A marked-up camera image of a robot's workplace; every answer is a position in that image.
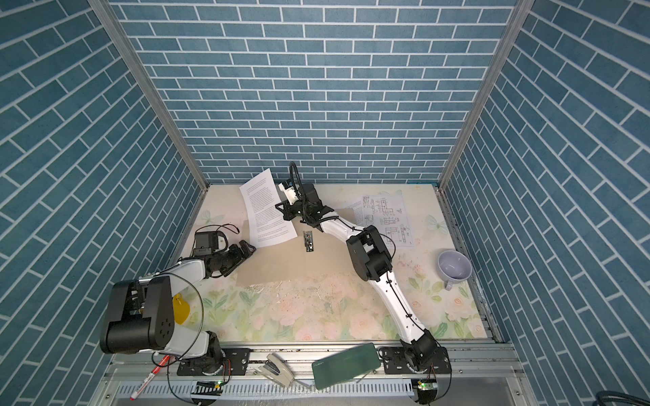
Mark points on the metal folder clip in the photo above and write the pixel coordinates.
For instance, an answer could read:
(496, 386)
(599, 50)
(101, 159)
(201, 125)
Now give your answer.
(308, 241)

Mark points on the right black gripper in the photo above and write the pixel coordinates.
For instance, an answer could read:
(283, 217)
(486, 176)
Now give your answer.
(286, 211)

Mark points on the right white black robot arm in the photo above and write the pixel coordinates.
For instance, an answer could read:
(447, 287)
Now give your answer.
(372, 262)

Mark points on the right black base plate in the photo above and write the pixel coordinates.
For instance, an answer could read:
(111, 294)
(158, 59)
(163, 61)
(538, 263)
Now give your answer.
(395, 363)

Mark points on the diagram printed paper sheet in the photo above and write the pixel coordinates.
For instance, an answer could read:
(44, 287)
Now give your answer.
(387, 212)

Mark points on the right controller board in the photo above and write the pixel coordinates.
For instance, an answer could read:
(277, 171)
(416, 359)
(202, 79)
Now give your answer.
(426, 391)

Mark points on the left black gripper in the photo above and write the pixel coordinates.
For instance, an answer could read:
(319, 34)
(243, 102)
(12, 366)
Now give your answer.
(238, 257)

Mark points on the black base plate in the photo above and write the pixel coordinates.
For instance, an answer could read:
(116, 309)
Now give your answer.
(233, 362)
(395, 363)

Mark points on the small-text printed paper sheet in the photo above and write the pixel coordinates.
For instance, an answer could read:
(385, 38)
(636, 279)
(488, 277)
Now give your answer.
(352, 211)

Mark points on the beige cardboard file folder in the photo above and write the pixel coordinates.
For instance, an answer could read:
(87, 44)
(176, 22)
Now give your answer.
(289, 261)

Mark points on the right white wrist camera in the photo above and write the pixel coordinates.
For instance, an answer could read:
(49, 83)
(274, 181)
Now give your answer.
(289, 192)

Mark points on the grey stapler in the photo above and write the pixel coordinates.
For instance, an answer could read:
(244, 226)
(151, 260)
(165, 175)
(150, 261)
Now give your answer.
(276, 370)

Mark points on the yellow pen holder cup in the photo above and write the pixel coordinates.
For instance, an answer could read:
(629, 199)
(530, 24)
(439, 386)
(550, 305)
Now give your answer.
(182, 309)

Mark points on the red white marker pen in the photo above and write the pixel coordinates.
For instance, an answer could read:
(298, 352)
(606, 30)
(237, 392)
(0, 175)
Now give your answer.
(151, 376)

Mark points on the controller board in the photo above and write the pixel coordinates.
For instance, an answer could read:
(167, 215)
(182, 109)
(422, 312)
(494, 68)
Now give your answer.
(426, 391)
(206, 392)

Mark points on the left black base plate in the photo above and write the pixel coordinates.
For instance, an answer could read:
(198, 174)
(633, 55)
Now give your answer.
(233, 362)

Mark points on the left controller board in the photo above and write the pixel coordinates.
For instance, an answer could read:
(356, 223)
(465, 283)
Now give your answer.
(206, 392)

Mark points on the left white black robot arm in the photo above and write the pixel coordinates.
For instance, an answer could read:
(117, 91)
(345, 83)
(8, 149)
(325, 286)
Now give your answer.
(140, 315)

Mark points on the green notebook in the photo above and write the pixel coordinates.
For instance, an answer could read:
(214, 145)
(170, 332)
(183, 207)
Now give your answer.
(345, 365)

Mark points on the text printed paper sheet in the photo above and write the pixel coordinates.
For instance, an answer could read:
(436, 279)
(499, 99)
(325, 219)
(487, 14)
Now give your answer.
(267, 226)

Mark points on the lavender ceramic cup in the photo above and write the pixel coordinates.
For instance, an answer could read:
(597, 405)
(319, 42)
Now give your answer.
(454, 267)

